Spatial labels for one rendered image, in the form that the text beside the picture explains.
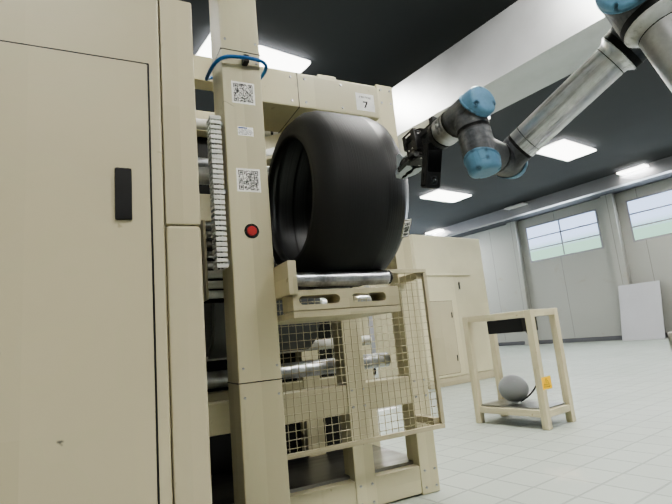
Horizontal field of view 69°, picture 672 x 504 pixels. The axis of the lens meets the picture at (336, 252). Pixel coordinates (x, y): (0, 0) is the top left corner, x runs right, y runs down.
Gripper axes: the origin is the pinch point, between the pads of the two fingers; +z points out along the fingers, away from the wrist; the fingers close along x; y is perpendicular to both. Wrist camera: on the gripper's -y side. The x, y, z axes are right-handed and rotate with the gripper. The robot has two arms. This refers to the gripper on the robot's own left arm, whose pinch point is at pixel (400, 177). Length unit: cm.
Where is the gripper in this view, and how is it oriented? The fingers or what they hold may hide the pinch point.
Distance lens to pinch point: 139.1
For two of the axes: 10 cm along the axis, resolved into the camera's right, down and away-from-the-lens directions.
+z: -4.2, 3.2, 8.5
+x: -8.9, 0.0, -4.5
